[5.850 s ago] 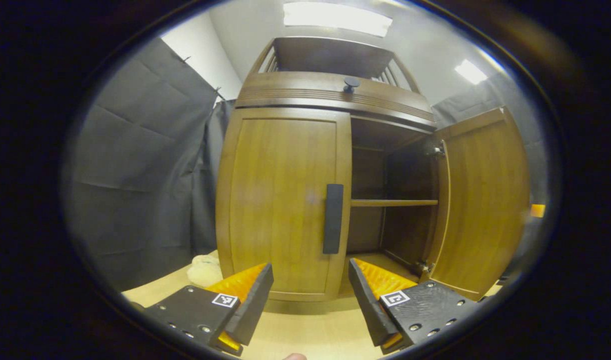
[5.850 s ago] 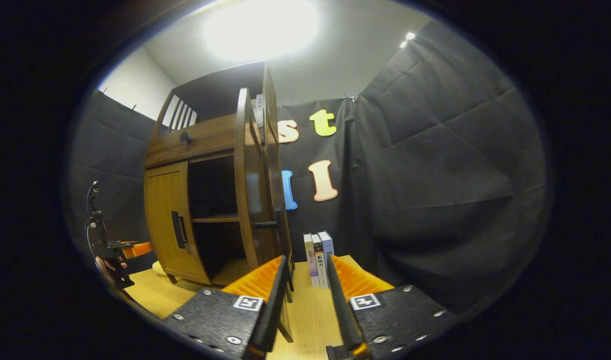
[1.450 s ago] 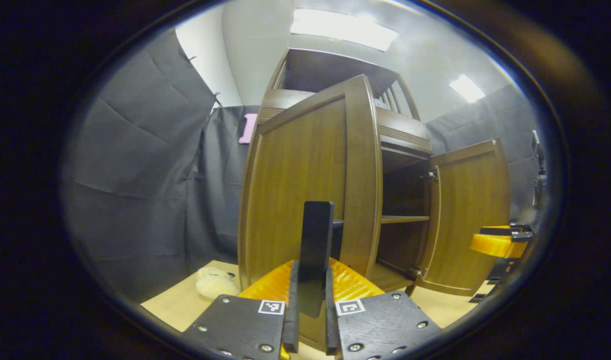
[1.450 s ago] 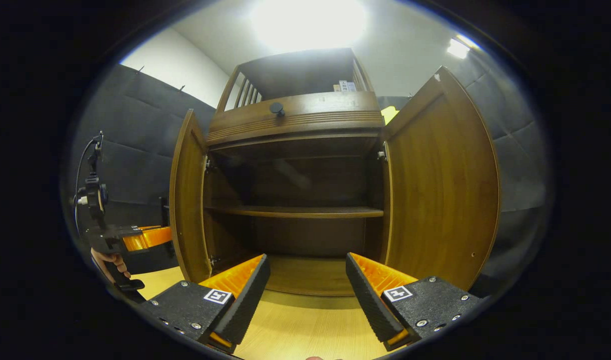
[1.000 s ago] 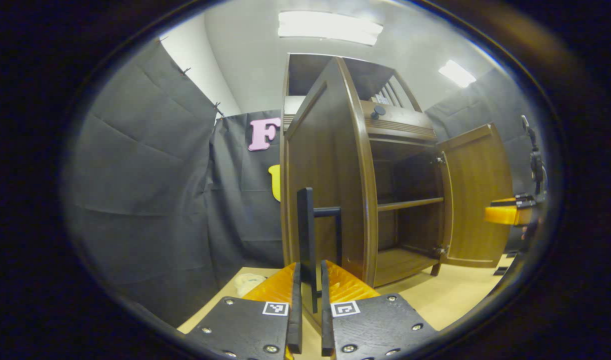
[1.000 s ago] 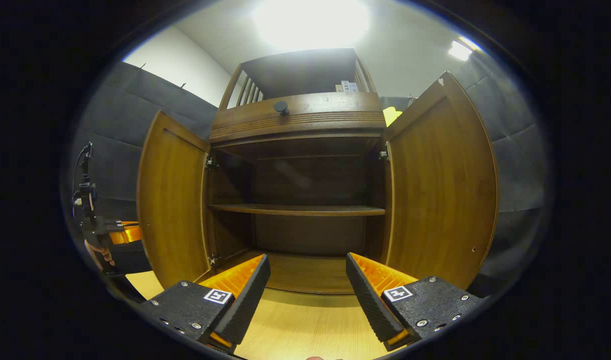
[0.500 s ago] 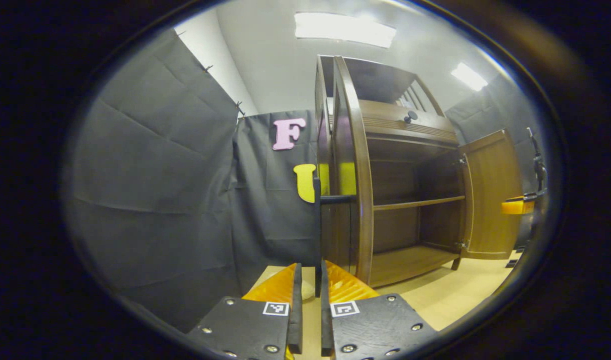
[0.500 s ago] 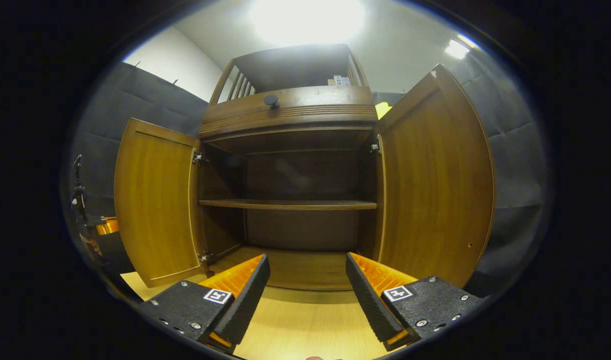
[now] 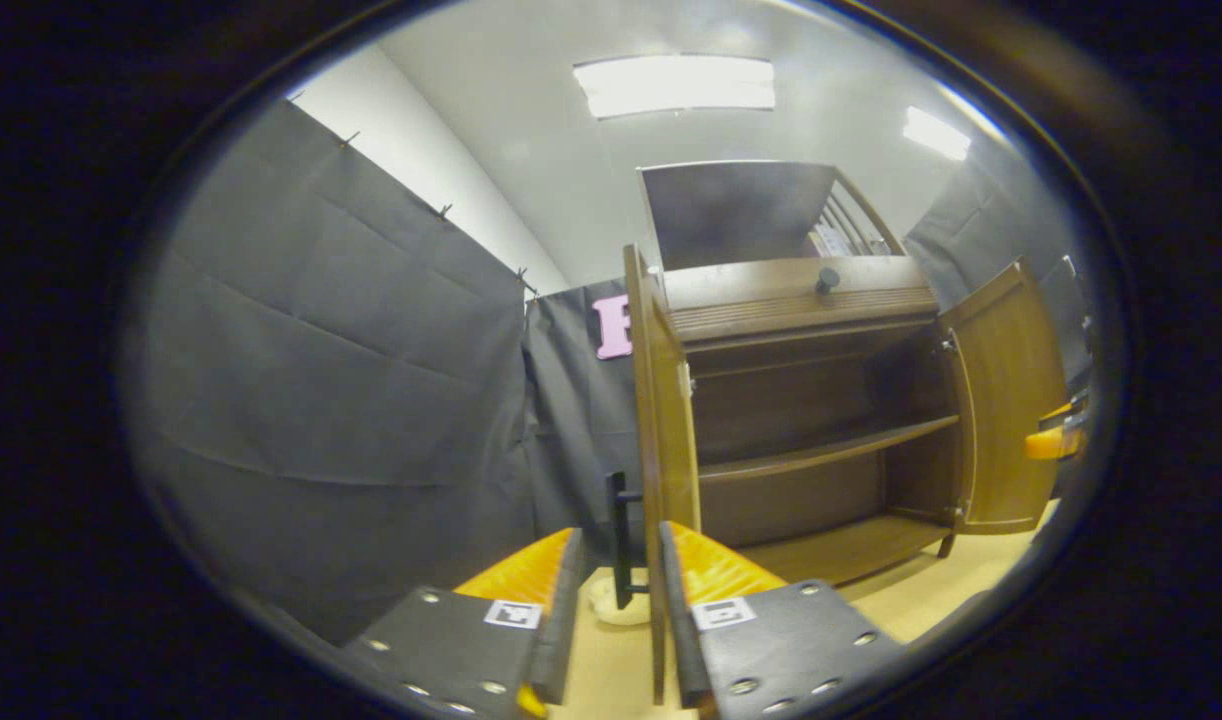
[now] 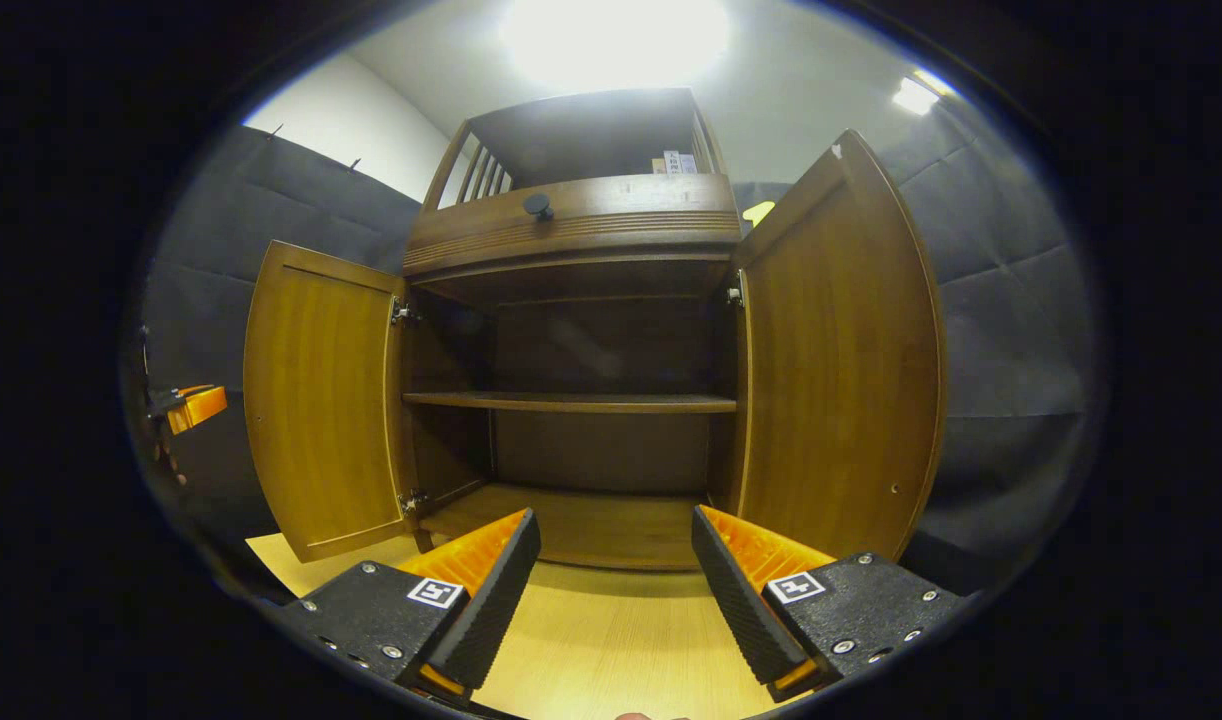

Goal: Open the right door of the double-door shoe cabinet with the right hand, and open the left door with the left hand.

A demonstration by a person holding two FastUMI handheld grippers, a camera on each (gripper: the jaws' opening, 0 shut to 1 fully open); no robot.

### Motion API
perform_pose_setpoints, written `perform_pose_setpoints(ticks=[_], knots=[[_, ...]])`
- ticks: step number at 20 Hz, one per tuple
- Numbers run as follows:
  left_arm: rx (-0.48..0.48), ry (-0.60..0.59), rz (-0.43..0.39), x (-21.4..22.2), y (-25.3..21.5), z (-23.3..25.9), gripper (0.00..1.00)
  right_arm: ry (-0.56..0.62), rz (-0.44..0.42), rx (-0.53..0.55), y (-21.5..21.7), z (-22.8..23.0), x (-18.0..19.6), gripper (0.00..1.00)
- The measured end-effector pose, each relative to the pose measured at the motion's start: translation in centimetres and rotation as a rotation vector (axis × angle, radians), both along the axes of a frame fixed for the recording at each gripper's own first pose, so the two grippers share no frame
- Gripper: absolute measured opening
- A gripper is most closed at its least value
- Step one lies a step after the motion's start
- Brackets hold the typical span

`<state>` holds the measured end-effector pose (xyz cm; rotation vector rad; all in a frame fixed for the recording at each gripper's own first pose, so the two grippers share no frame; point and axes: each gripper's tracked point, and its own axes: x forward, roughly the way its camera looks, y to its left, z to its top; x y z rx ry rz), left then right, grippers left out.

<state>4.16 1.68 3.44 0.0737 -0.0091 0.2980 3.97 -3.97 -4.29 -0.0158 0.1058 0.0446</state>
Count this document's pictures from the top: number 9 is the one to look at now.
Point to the metal door hinge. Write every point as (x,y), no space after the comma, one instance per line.
(947,343)

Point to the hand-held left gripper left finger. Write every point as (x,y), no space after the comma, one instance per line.
(561,640)

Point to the large ceiling light panel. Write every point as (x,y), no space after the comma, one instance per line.
(676,87)

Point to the wooden inner shelf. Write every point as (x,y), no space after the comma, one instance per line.
(821,452)

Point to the wooden cabinet door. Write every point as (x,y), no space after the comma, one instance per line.
(671,450)
(1011,400)

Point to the wooden cabinet drawer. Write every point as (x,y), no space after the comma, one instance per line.
(751,285)

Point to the wooden double-door shoe cabinet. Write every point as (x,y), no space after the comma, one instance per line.
(771,400)

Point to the black round drawer knob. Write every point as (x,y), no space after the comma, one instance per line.
(827,280)

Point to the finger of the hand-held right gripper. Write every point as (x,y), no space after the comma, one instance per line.
(1051,445)
(1069,415)

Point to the cream round pad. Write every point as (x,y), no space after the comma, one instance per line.
(601,605)

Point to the small ceiling light panel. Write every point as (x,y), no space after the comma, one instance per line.
(936,133)

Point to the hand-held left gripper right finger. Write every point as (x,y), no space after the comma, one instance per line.
(676,640)

